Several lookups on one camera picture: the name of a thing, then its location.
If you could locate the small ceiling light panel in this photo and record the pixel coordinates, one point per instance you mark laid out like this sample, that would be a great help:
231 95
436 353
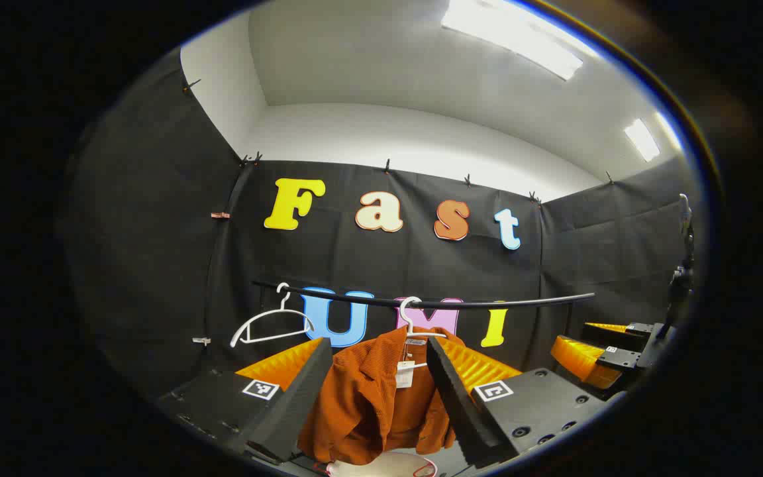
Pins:
642 140

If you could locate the black backdrop cloth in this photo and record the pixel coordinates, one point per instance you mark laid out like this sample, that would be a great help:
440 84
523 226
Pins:
156 265

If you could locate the white laundry hamper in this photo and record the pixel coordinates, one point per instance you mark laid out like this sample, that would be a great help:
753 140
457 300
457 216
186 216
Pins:
381 465

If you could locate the black clothes rack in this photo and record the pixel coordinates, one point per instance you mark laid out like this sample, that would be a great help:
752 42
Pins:
487 304

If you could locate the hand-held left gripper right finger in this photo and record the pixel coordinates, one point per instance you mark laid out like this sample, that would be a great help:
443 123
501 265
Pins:
454 397

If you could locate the white plastic hanger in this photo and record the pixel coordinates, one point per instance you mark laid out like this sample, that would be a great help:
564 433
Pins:
275 312
408 324

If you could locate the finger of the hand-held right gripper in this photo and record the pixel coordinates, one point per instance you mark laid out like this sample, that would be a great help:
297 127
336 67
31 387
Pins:
580 361
613 338

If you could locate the orange ribbed knit garment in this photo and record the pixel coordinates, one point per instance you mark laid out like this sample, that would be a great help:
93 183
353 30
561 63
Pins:
355 397

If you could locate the large ceiling light panel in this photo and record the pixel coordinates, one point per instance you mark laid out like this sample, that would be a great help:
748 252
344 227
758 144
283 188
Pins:
514 40

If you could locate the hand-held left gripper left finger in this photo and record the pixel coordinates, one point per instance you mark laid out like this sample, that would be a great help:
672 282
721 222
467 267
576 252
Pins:
302 397

